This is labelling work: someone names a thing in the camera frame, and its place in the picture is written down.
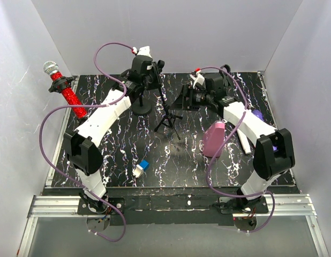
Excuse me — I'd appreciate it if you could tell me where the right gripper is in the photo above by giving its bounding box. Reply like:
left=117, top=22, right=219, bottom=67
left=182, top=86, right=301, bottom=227
left=169, top=84, right=213, bottom=112

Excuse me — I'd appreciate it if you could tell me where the black tripod mic stand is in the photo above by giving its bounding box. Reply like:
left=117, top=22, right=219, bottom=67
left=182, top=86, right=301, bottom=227
left=153, top=60, right=183, bottom=140

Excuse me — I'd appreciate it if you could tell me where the purple mic round-base stand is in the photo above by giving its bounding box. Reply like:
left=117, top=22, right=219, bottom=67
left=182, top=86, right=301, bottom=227
left=131, top=96, right=152, bottom=116

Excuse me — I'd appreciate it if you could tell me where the black round-base mic stand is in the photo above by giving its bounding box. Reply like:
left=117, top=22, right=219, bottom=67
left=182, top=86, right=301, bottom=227
left=219, top=64, right=234, bottom=87

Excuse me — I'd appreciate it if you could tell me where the white microphone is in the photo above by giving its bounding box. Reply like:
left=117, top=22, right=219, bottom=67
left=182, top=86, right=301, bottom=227
left=237, top=129, right=252, bottom=154

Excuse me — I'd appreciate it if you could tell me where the purple microphone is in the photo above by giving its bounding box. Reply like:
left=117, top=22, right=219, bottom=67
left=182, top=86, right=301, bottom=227
left=252, top=110, right=277, bottom=152

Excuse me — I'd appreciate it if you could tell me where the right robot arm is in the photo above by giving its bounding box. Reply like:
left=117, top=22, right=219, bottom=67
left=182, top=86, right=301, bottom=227
left=170, top=71, right=295, bottom=213

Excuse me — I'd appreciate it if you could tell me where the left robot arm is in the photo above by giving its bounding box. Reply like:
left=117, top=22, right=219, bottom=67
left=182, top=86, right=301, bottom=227
left=63, top=56, right=164, bottom=214

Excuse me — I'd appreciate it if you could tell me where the red glitter microphone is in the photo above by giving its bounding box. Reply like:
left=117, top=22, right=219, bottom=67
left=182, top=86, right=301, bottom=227
left=43, top=61, right=82, bottom=105

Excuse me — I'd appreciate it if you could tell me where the pink wedge-shaped case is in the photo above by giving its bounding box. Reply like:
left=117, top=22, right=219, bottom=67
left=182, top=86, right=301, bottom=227
left=202, top=120, right=225, bottom=157

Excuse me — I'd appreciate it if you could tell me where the blue and white block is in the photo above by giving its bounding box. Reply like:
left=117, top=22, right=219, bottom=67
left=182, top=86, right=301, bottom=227
left=132, top=160, right=149, bottom=178

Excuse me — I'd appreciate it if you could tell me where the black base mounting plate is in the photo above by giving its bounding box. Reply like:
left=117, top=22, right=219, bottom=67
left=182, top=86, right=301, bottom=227
left=78, top=187, right=268, bottom=226

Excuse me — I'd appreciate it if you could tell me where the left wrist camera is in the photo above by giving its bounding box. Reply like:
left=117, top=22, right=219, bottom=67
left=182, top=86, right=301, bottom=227
left=131, top=46, right=152, bottom=58

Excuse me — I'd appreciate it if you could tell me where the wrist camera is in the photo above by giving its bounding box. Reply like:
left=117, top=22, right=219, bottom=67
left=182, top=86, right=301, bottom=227
left=190, top=68, right=205, bottom=89
left=131, top=46, right=152, bottom=58

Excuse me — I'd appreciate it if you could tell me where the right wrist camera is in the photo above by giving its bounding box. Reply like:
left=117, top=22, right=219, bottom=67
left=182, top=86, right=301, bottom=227
left=190, top=68, right=205, bottom=89

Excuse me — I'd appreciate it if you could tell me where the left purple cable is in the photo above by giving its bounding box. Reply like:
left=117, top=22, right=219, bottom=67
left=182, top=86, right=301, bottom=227
left=39, top=42, right=138, bottom=243

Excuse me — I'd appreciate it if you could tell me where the purple cable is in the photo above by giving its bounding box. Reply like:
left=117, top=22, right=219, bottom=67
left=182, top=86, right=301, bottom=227
left=196, top=66, right=276, bottom=233
left=39, top=42, right=138, bottom=243

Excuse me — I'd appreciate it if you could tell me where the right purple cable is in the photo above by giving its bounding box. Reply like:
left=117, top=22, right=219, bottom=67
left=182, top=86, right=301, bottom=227
left=196, top=66, right=276, bottom=233

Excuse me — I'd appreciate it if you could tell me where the aluminium frame rail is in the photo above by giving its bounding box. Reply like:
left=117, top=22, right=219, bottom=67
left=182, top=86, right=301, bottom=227
left=19, top=74, right=329, bottom=256

